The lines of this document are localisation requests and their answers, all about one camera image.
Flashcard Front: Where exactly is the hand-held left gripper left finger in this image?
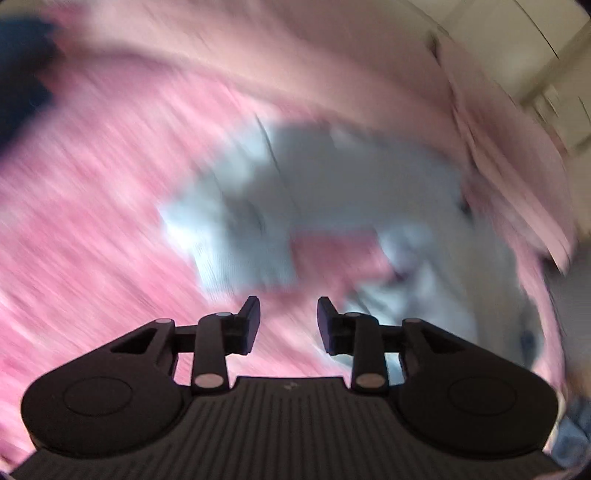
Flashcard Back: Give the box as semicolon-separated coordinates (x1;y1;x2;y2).
110;296;260;395

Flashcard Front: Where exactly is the light blue sweatshirt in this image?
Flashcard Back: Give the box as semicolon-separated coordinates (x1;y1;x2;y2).
159;117;522;370

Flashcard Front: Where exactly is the pink floral blanket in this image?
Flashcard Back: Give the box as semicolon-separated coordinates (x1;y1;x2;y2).
0;9;573;467

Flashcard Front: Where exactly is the pink pillow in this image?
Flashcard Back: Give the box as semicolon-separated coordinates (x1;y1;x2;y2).
60;0;467;153
436;44;578;275

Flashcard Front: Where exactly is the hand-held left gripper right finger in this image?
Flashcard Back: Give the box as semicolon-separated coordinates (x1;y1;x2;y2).
317;298;467;395

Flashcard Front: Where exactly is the cream wardrobe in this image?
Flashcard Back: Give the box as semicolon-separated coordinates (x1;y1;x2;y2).
427;0;591;155

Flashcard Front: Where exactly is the dark navy folded garment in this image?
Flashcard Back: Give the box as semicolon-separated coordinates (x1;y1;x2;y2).
0;0;63;151

